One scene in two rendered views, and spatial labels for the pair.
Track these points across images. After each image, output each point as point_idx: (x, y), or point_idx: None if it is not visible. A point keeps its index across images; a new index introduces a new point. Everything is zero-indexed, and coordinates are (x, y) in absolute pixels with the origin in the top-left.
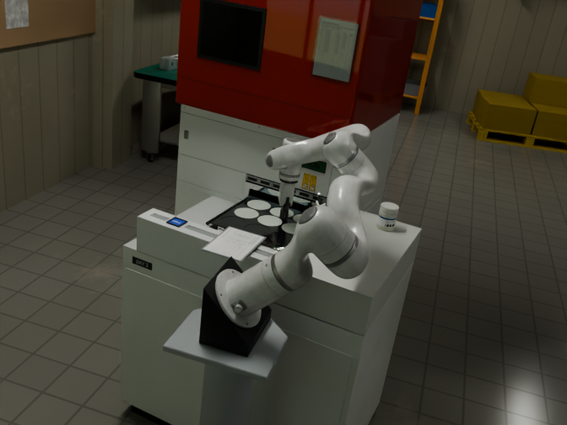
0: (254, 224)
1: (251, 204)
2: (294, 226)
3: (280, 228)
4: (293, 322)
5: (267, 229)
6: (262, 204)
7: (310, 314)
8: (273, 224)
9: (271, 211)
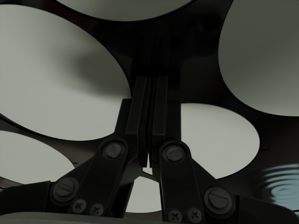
0: (231, 191)
1: (38, 178)
2: (296, 33)
3: (298, 122)
4: None
5: (295, 169)
6: (6, 153)
7: None
8: (240, 143)
9: (66, 135)
